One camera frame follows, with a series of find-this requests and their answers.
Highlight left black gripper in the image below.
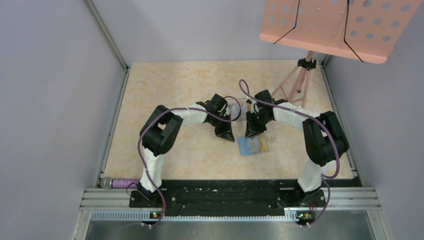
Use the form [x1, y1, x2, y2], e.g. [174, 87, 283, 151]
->
[208, 113, 235, 142]

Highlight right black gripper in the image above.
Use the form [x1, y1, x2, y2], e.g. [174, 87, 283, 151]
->
[245, 110, 272, 138]

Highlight silver vip card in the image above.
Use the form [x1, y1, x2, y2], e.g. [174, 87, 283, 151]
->
[229, 104, 242, 116]
[246, 136, 260, 154]

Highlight clear plastic card tray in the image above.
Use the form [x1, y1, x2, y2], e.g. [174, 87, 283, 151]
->
[224, 96, 252, 122]

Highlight purple glitter microphone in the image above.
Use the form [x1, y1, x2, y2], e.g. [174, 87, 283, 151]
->
[98, 177, 139, 189]

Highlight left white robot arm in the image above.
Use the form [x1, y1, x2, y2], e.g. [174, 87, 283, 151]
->
[137, 94, 235, 207]

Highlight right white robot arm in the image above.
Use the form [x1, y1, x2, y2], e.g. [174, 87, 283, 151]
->
[245, 90, 349, 206]

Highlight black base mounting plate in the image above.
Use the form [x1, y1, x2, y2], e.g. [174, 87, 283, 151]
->
[129, 178, 362, 218]

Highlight pink tripod stand legs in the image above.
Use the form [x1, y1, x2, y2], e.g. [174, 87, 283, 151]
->
[271, 50, 317, 108]

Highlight pink music stand desk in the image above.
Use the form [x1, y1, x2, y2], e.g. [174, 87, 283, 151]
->
[259, 0, 422, 64]

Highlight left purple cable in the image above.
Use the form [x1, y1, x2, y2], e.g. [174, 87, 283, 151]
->
[138, 96, 243, 229]

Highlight purple cable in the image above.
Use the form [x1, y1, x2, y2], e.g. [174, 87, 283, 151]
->
[138, 96, 243, 229]
[238, 79, 341, 229]

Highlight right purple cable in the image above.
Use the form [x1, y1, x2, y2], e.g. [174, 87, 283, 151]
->
[238, 79, 341, 229]

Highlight aluminium frame rail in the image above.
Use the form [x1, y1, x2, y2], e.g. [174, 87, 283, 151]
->
[72, 187, 393, 240]

